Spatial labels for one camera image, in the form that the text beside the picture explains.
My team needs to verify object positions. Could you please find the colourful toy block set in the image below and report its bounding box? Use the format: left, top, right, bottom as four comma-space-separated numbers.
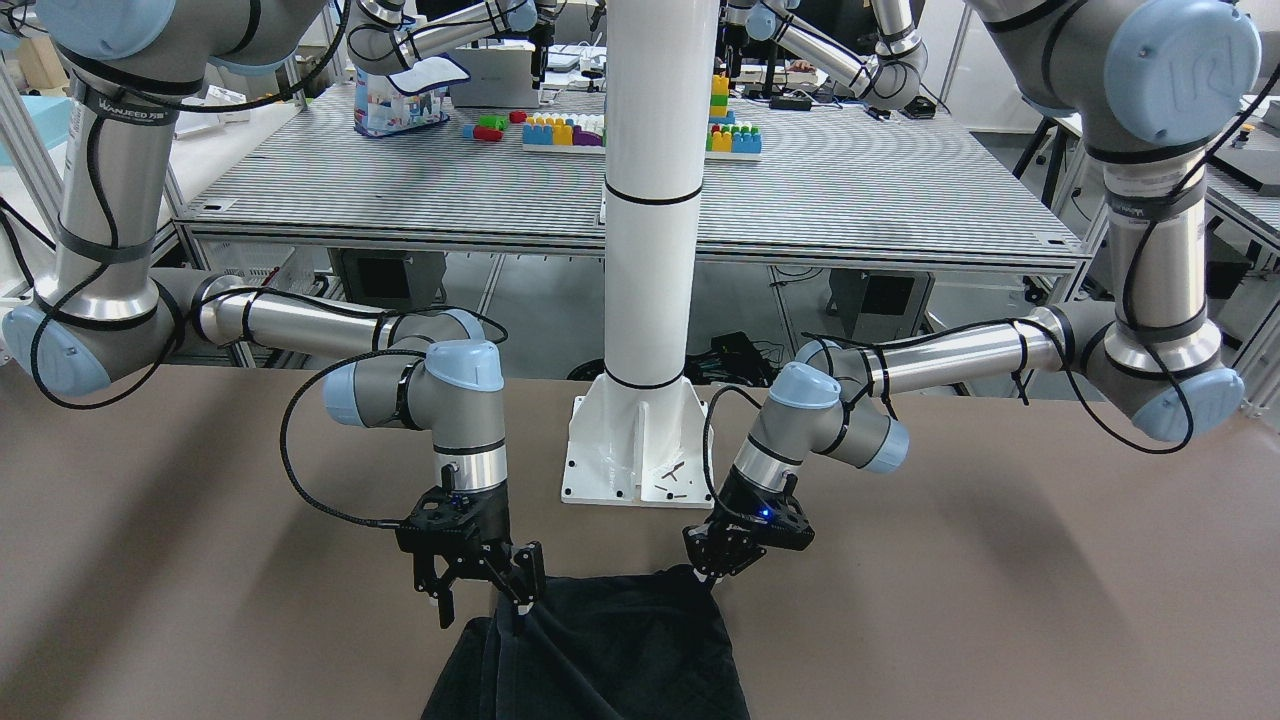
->
460, 74, 765, 161

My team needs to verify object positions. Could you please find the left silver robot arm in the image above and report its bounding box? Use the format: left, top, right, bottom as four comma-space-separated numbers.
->
684, 1, 1262, 585

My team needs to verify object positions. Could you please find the blue white pouch bag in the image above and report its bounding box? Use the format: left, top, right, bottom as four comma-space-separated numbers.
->
353, 55, 471, 138

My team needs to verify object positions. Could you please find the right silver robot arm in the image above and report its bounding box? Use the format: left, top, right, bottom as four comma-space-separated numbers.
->
3, 1, 547, 626

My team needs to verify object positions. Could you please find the striped aluminium frame table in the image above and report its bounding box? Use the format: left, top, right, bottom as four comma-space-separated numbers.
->
193, 94, 1065, 273

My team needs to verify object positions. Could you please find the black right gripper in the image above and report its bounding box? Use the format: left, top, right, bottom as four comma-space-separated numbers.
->
396, 486, 547, 635

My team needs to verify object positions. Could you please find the black t-shirt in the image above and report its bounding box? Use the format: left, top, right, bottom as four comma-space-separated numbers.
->
422, 565, 750, 719

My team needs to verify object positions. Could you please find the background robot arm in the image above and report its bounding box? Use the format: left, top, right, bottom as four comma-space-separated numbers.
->
346, 1, 539, 76

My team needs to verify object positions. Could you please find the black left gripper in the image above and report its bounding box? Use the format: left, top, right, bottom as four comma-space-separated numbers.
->
684, 469, 815, 592

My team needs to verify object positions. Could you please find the white mounting column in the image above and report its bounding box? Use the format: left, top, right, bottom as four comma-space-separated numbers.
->
561, 1, 721, 509

